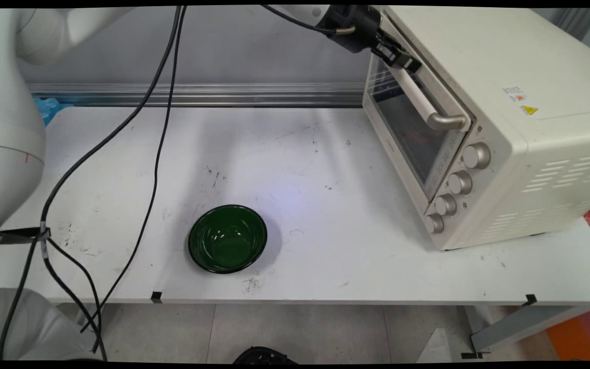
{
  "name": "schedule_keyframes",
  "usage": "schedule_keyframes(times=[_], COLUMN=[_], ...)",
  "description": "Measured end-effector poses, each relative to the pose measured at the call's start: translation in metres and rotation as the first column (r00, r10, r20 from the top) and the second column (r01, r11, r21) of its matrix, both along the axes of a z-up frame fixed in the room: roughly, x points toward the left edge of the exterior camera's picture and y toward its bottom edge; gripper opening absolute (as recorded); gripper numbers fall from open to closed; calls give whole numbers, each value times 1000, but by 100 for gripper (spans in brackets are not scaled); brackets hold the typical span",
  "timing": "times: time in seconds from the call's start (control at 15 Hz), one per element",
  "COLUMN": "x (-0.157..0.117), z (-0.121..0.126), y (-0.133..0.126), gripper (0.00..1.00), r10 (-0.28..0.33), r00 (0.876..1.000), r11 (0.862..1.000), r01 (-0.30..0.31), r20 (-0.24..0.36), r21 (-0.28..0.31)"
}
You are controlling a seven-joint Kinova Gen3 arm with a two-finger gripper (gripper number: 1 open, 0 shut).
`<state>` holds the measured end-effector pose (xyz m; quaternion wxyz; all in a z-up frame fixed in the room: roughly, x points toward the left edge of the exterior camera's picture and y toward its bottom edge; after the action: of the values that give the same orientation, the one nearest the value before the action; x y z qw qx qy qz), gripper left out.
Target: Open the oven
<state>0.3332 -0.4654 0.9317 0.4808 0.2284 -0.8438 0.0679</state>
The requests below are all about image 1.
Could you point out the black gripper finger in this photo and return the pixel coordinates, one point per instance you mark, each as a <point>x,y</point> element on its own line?
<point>400,47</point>
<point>390,57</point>

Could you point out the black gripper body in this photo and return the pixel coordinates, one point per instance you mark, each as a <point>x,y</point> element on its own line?
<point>351,25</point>

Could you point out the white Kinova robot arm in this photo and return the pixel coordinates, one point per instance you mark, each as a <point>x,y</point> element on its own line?
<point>8,128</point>

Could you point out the white red label sticker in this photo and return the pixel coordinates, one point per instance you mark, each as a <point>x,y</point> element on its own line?
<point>514,94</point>

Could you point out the large beige oven knob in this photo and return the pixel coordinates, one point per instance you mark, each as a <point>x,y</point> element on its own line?
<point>477,156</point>

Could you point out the yellow warning sticker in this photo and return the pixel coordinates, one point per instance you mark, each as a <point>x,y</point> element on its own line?
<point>529,110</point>

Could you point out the cream toaster oven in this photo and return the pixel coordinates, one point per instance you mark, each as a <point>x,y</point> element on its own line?
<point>520,169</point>

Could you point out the small beige oven knob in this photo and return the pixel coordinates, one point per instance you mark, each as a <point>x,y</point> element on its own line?
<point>434,224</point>

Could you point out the grey ribbed panel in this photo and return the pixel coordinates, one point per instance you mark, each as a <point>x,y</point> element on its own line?
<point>579,25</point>

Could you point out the dark green glass bowl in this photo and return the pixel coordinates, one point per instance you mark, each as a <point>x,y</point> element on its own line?
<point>227,239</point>

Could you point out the grey metal table leg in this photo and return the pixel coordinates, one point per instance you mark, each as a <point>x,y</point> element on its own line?
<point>520,328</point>
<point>86,312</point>

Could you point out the blue plastic wrap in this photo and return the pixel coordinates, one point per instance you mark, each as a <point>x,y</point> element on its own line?
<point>49,108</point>

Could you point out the black round floor object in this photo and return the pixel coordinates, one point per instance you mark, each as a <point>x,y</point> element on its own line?
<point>264,355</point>

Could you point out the orange box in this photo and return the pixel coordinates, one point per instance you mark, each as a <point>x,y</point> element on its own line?
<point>579,335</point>

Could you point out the aluminium rail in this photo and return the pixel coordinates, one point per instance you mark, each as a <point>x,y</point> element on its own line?
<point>249,95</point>

